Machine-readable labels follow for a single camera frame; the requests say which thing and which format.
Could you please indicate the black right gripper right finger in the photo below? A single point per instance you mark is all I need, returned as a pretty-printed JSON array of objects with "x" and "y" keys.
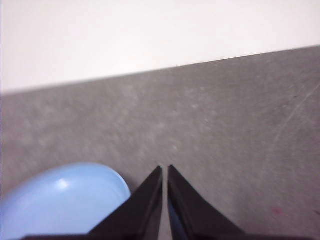
[{"x": 192, "y": 215}]

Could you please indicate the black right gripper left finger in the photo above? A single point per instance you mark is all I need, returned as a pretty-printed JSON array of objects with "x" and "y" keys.
[{"x": 140, "y": 212}]

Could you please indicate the blue plate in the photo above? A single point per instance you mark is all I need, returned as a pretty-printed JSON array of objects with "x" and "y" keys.
[{"x": 62, "y": 200}]

